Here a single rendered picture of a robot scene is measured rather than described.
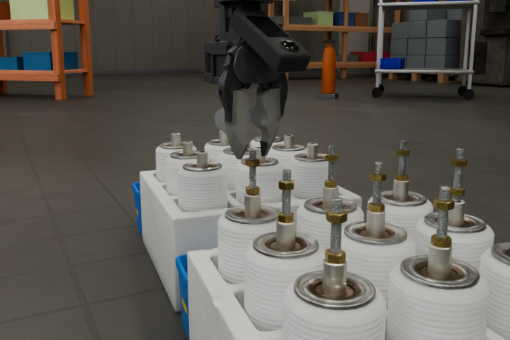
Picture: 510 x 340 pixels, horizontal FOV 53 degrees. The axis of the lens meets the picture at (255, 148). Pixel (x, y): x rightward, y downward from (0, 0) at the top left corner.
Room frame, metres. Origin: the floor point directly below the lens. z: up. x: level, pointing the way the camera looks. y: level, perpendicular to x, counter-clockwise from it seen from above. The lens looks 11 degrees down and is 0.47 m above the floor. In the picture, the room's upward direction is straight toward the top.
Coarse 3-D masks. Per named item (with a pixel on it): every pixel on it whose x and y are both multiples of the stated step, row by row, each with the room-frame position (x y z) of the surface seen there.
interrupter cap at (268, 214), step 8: (232, 208) 0.69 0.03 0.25; (240, 208) 0.69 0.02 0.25; (264, 208) 0.69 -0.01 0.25; (272, 208) 0.69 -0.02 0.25; (232, 216) 0.65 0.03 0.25; (240, 216) 0.66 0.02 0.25; (264, 216) 0.66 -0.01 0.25; (272, 216) 0.65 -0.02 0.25; (248, 224) 0.63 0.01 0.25; (256, 224) 0.63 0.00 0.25
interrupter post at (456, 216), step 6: (456, 204) 0.62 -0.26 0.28; (462, 204) 0.62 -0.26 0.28; (450, 210) 0.63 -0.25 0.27; (456, 210) 0.62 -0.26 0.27; (462, 210) 0.63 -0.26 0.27; (450, 216) 0.63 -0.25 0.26; (456, 216) 0.62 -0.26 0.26; (462, 216) 0.63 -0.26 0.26; (450, 222) 0.63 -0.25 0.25; (456, 222) 0.62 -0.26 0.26; (462, 222) 0.63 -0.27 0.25
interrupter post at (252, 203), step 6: (246, 198) 0.66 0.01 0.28; (252, 198) 0.66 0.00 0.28; (258, 198) 0.66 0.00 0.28; (246, 204) 0.66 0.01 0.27; (252, 204) 0.66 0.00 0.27; (258, 204) 0.66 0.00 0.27; (246, 210) 0.66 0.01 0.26; (252, 210) 0.66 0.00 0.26; (258, 210) 0.66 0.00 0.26; (246, 216) 0.66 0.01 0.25; (252, 216) 0.66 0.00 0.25; (258, 216) 0.66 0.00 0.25
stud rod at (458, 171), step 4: (460, 148) 0.64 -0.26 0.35; (456, 152) 0.64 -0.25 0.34; (460, 152) 0.63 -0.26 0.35; (456, 156) 0.63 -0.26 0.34; (460, 156) 0.63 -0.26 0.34; (456, 168) 0.63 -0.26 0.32; (460, 168) 0.63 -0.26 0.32; (456, 172) 0.63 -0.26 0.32; (460, 172) 0.63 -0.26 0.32; (456, 176) 0.63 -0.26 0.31; (460, 176) 0.63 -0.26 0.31; (456, 180) 0.63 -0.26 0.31; (460, 180) 0.63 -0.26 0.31; (456, 184) 0.63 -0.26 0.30; (460, 184) 0.63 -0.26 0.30; (456, 188) 0.63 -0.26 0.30; (460, 188) 0.63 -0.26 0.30; (456, 196) 0.63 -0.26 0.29; (460, 196) 0.63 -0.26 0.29; (456, 200) 0.63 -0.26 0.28; (460, 200) 0.63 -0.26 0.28
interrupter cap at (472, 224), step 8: (432, 216) 0.65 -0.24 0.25; (464, 216) 0.65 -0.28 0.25; (472, 216) 0.65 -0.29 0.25; (432, 224) 0.62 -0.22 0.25; (464, 224) 0.63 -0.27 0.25; (472, 224) 0.62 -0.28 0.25; (480, 224) 0.62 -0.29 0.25; (456, 232) 0.60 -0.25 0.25; (464, 232) 0.60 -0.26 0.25; (472, 232) 0.60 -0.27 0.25
